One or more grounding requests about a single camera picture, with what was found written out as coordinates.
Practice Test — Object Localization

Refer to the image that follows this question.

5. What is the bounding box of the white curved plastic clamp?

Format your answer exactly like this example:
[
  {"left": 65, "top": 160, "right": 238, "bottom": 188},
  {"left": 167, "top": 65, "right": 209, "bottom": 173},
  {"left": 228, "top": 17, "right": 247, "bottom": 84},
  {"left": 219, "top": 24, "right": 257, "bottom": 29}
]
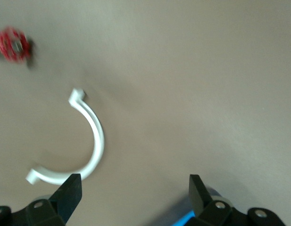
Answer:
[{"left": 25, "top": 88, "right": 105, "bottom": 186}]

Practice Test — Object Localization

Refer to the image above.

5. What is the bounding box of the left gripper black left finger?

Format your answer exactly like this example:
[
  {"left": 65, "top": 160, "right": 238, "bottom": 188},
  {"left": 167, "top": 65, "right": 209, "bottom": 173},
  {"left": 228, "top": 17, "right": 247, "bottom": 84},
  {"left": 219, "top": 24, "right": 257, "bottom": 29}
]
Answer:
[{"left": 0, "top": 173, "right": 83, "bottom": 226}]

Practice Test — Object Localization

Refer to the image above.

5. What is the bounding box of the brass valve red handwheel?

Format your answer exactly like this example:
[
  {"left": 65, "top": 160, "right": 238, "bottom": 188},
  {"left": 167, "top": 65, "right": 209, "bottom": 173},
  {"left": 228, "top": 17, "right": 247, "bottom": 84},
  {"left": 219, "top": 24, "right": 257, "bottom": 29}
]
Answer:
[{"left": 0, "top": 25, "right": 35, "bottom": 70}]

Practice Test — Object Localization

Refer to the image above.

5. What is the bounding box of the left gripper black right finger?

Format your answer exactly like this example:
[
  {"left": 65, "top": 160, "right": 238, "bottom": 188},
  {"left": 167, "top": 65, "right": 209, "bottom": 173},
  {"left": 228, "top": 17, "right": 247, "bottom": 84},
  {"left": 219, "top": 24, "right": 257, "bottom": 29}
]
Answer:
[{"left": 189, "top": 174, "right": 286, "bottom": 226}]

